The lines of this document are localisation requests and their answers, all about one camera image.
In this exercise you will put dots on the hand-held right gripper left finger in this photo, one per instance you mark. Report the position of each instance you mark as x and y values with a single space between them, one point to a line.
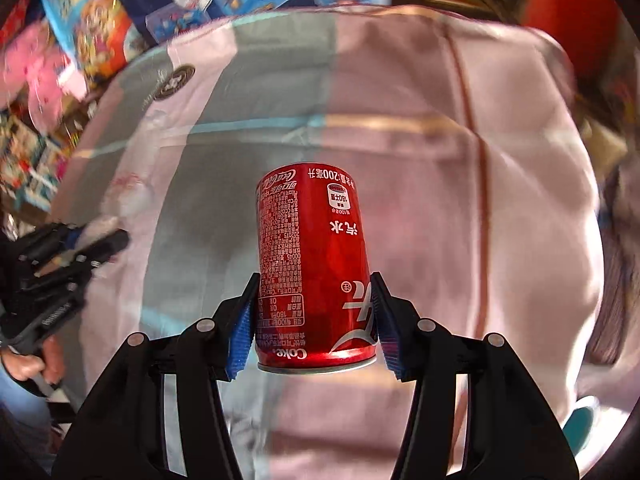
242 340

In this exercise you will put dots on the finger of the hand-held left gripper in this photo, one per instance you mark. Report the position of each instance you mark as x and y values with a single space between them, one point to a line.
50 242
100 250

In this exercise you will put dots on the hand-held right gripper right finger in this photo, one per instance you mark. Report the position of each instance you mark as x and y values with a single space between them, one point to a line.
390 340

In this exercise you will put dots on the red soda can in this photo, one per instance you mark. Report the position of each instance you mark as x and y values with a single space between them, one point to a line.
310 240

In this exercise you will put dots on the teal bin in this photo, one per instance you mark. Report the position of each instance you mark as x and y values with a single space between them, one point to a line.
582 425

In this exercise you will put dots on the person's left hand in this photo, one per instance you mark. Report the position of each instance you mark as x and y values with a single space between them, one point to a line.
30 365

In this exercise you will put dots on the colourful toy packages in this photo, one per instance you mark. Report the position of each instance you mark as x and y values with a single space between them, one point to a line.
30 160

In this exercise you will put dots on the person's blue denim clothing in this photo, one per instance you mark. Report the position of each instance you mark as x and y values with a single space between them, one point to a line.
20 415

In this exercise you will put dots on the pink butterfly wings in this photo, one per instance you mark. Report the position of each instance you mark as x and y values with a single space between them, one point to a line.
40 70

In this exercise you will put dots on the pink grey checked tablecloth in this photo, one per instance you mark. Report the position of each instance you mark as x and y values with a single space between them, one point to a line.
400 160

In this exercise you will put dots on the cartoon printed snack bag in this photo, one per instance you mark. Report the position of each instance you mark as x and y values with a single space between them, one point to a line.
90 25

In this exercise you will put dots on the mauve draped cloth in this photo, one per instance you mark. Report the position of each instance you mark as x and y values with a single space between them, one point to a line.
617 270

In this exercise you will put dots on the red gold printed gift box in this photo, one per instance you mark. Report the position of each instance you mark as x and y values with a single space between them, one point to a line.
575 0

